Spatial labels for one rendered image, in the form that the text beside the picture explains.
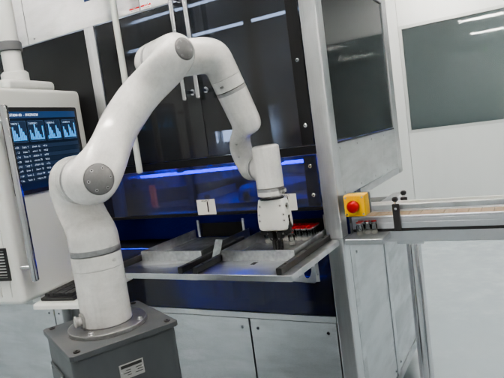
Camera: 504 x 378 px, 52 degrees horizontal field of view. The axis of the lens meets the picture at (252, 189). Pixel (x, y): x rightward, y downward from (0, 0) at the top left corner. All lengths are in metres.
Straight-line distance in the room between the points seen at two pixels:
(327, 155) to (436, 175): 4.66
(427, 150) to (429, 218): 4.56
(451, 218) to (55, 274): 1.42
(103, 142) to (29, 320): 1.81
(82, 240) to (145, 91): 0.39
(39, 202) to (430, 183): 5.05
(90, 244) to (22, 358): 1.88
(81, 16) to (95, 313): 1.41
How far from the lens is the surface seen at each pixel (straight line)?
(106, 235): 1.26
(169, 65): 1.32
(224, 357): 2.18
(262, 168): 1.54
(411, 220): 1.83
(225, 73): 1.47
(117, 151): 1.25
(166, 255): 1.83
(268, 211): 1.57
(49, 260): 2.06
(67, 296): 1.89
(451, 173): 6.35
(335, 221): 1.78
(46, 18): 2.51
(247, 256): 1.65
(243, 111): 1.49
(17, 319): 3.01
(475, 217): 1.79
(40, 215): 2.03
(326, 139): 1.75
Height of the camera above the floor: 1.28
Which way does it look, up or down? 6 degrees down
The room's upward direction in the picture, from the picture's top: 8 degrees counter-clockwise
